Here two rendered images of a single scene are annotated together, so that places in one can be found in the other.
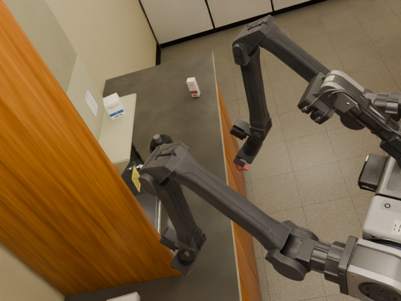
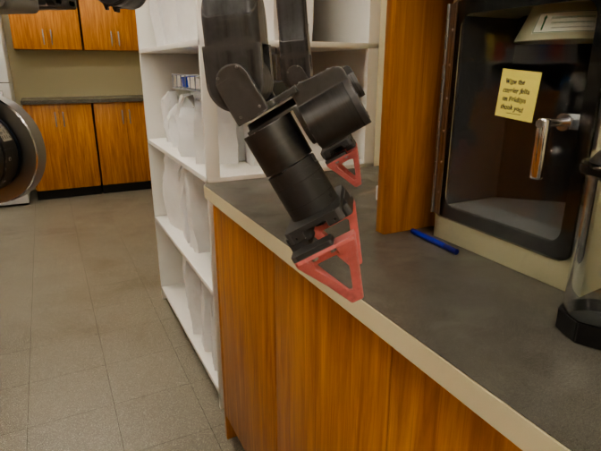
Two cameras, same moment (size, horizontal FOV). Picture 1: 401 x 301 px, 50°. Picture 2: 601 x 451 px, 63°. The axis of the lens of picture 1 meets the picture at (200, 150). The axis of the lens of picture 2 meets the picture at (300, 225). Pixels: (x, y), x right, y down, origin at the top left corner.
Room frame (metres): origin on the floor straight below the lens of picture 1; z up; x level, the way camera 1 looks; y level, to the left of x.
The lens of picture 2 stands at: (1.55, -0.54, 1.28)
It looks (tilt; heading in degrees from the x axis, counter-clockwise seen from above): 18 degrees down; 139
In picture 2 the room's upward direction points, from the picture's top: straight up
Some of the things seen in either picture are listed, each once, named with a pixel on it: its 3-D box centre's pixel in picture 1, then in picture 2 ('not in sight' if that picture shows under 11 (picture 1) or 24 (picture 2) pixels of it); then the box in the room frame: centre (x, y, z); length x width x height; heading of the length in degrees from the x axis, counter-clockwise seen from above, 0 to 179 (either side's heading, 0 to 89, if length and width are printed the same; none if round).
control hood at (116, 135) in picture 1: (122, 138); not in sight; (1.13, 0.22, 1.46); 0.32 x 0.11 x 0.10; 166
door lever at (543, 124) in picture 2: not in sight; (547, 147); (1.23, 0.21, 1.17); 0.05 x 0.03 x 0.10; 76
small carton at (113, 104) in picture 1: (114, 106); not in sight; (1.20, 0.20, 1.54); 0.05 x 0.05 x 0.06; 89
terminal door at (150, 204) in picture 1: (139, 189); (506, 122); (1.14, 0.27, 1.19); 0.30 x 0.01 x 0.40; 166
